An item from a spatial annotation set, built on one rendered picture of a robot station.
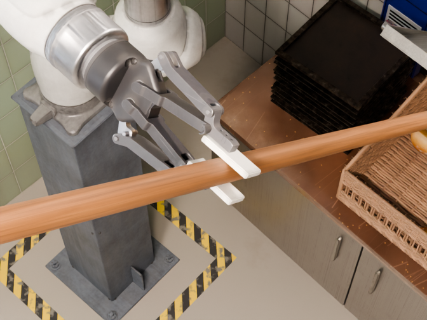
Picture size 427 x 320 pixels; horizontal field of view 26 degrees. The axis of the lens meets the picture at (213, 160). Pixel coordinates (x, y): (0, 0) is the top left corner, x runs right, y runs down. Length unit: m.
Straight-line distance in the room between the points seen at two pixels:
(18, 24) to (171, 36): 0.92
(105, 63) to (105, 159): 1.31
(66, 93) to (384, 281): 1.06
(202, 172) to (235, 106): 1.77
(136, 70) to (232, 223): 2.14
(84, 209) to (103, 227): 1.81
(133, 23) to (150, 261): 1.26
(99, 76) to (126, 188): 0.24
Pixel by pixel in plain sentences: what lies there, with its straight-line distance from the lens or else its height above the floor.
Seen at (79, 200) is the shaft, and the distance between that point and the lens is 0.82.
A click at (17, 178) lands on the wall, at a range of 3.23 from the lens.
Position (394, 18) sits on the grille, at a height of 0.76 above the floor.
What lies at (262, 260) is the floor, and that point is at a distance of 3.13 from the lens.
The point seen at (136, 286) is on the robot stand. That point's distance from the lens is 3.09.
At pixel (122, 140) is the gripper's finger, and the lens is 1.10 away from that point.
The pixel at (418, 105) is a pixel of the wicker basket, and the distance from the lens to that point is 2.66.
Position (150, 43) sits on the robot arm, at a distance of 2.02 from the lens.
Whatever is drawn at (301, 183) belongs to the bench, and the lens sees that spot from 2.61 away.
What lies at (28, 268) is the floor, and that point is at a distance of 3.18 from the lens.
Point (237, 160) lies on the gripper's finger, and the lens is 1.02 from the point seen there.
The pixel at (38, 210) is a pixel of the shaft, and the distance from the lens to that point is 0.78.
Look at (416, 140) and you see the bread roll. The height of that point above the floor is 0.64.
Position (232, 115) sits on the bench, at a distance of 2.72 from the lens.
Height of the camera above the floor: 2.85
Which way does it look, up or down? 59 degrees down
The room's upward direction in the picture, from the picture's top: straight up
